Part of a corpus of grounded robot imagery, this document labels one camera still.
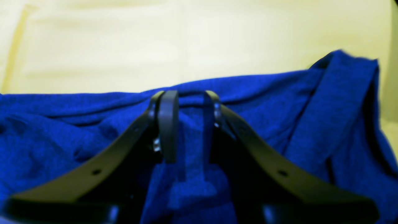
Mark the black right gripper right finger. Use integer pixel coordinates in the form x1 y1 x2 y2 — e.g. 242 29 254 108
204 91 379 224

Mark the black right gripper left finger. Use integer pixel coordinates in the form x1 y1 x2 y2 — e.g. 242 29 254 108
5 91 178 224

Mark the yellow table cloth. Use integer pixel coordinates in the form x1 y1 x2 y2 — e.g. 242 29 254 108
1 0 397 150

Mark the blue long-sleeve shirt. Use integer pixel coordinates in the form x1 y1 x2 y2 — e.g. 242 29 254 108
0 50 397 224

